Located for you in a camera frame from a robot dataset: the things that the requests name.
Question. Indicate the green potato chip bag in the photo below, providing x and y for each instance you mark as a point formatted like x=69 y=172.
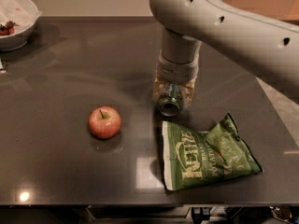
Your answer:
x=193 y=159

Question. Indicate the white napkin in bowl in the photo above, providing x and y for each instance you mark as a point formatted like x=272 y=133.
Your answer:
x=23 y=12

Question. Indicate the white bowl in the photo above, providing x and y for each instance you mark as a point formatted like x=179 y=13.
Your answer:
x=18 y=39

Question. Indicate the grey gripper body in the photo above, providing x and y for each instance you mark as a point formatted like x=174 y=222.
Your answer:
x=177 y=68

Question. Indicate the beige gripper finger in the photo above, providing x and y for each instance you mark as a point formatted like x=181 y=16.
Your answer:
x=187 y=91
x=160 y=88

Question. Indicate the red apple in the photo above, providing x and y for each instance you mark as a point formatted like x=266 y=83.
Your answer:
x=104 y=122

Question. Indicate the red strawberries in bowl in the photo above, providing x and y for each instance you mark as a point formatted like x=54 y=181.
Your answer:
x=8 y=28

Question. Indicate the green soda can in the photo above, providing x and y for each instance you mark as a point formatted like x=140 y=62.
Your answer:
x=170 y=101

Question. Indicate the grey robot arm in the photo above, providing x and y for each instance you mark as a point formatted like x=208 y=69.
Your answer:
x=267 y=48

